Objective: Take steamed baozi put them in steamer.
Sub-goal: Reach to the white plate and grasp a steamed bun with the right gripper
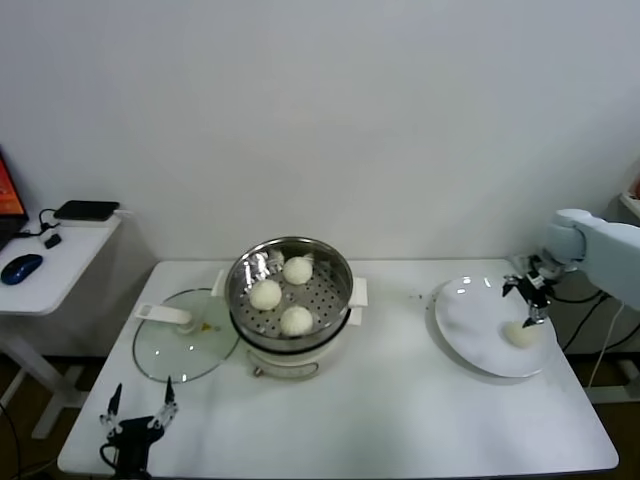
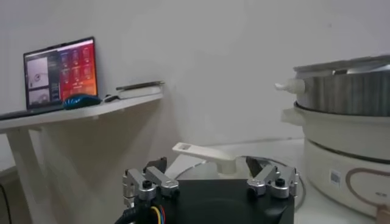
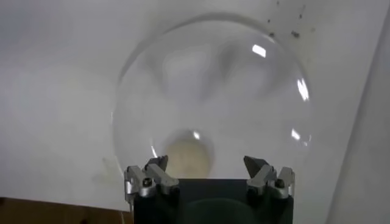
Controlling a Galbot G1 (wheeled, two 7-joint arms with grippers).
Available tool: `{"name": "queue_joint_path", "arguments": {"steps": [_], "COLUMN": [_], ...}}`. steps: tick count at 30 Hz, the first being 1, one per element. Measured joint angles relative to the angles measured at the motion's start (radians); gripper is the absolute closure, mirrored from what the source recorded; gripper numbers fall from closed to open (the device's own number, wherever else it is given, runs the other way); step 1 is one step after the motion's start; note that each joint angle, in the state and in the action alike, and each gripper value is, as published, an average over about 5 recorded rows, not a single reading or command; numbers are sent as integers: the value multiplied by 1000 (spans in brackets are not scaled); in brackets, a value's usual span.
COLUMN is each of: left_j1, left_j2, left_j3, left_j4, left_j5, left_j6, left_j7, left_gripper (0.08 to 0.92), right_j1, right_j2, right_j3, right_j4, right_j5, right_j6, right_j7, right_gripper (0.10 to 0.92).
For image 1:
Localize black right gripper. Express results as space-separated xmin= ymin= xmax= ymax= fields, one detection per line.
xmin=502 ymin=274 xmax=551 ymax=330

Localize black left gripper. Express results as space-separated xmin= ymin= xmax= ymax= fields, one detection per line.
xmin=99 ymin=376 xmax=180 ymax=466

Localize white steamed baozi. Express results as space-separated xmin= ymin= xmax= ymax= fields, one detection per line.
xmin=278 ymin=305 xmax=315 ymax=337
xmin=502 ymin=321 xmax=541 ymax=349
xmin=248 ymin=278 xmax=283 ymax=311
xmin=283 ymin=255 xmax=314 ymax=286

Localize perforated steel steamer basket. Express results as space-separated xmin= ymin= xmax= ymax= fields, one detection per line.
xmin=210 ymin=235 xmax=370 ymax=354

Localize white round plate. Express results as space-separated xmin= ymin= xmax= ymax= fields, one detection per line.
xmin=424 ymin=276 xmax=559 ymax=379

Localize white floor stand foot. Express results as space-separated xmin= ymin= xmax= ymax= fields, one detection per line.
xmin=584 ymin=359 xmax=640 ymax=404

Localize white shelf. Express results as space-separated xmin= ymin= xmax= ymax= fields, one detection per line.
xmin=617 ymin=192 xmax=640 ymax=221

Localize white side desk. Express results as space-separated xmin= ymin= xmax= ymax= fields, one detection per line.
xmin=0 ymin=212 xmax=124 ymax=441

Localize blue computer mouse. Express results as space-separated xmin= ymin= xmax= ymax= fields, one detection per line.
xmin=0 ymin=253 xmax=44 ymax=286

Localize black flat box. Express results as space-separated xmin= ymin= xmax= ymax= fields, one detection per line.
xmin=52 ymin=200 xmax=120 ymax=222

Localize laptop with red screen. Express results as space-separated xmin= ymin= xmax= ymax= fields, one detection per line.
xmin=0 ymin=147 xmax=29 ymax=251

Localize glass lid with white handle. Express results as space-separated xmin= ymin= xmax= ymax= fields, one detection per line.
xmin=131 ymin=287 xmax=241 ymax=385

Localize black power cable with plug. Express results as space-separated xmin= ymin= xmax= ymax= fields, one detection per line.
xmin=563 ymin=298 xmax=639 ymax=352

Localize white hanging cable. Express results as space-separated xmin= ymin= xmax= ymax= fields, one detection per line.
xmin=589 ymin=304 xmax=626 ymax=390

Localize black desk cable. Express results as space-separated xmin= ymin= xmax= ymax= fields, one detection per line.
xmin=14 ymin=207 xmax=64 ymax=241

